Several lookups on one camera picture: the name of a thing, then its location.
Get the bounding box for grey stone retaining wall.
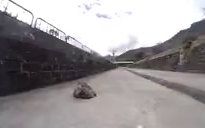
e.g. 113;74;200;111
133;31;205;74

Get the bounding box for green hillside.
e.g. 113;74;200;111
116;18;205;63

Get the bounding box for low concrete bridge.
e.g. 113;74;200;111
112;60;136;68

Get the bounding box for grey concrete road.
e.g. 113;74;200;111
0;67;205;128

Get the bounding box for metal railing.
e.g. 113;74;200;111
0;0;94;54

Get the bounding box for grey rock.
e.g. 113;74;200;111
72;79;98;100

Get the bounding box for raised concrete ledge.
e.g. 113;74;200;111
126;67;205;108

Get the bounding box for dark stone block wall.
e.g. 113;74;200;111
0;6;118;98

